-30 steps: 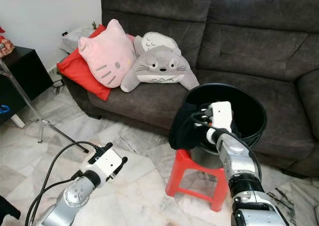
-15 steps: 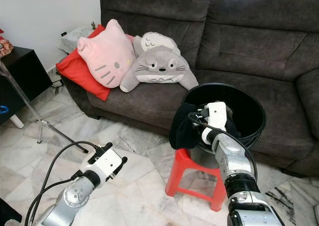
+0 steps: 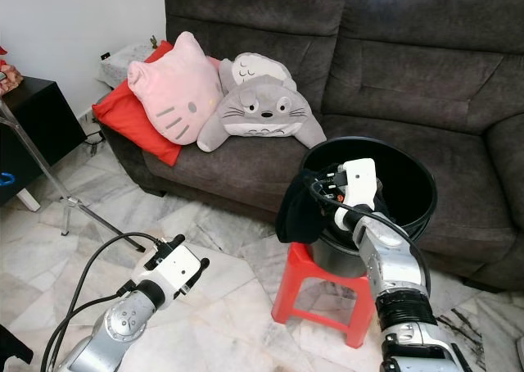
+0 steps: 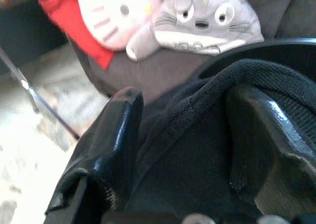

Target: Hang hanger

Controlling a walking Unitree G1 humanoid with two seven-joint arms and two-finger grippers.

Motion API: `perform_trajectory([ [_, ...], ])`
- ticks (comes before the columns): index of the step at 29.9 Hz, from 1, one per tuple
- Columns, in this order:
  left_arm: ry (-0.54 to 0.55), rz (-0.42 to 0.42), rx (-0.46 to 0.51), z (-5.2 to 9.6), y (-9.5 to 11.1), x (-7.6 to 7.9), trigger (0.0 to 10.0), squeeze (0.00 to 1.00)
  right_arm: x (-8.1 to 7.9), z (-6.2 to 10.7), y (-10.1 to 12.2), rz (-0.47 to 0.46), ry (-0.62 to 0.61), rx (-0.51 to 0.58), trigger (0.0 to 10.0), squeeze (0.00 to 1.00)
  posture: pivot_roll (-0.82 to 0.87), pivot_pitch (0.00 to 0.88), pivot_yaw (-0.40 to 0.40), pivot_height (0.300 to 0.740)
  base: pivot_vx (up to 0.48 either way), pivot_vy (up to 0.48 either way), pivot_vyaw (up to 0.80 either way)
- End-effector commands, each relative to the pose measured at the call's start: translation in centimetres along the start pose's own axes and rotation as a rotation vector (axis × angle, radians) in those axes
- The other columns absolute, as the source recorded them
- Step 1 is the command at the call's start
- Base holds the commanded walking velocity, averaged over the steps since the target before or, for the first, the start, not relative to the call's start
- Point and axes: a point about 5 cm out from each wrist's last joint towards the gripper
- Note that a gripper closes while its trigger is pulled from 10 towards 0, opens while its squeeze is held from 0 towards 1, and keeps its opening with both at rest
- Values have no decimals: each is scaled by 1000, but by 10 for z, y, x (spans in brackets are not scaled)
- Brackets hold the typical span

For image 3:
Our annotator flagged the black shirt small logo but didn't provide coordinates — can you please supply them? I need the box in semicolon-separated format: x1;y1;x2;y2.
275;169;337;243

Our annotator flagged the black plastic bucket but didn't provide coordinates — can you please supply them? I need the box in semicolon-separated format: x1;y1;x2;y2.
299;136;438;279

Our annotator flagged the grey Totoro plush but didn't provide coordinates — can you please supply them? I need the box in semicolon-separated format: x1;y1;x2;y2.
196;52;328;152

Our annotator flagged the red plastic stool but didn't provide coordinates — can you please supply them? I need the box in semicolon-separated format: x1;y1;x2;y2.
271;243;377;349

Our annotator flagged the dark grey fabric sofa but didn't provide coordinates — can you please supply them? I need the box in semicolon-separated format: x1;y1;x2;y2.
98;0;524;291

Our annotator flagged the silver metal clothes rack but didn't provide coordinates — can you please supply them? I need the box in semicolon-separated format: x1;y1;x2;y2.
0;102;142;250

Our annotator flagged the red cushion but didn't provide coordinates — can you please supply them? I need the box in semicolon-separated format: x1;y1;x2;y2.
92;41;222;167

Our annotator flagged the pink cat face cushion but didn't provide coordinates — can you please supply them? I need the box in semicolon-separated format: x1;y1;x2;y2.
128;31;220;145

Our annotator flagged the black shirt large logo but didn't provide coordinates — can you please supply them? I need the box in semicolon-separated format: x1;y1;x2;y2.
0;325;35;366

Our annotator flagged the black TV cabinet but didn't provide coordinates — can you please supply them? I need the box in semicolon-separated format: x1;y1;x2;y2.
0;75;80;213

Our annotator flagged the white lace cloth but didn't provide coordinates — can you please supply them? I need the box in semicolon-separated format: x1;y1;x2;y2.
94;38;156;90

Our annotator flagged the red robed figurine statue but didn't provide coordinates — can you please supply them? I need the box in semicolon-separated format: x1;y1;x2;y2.
0;57;24;90

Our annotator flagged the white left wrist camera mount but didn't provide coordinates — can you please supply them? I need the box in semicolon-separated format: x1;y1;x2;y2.
149;245;210;301

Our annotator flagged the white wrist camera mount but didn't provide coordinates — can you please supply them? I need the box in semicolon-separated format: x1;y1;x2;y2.
149;245;210;301
336;158;379;209

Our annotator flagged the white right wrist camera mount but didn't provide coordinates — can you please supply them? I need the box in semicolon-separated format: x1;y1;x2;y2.
336;158;379;209

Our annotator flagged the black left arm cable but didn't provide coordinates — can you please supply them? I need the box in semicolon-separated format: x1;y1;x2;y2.
41;231;165;372

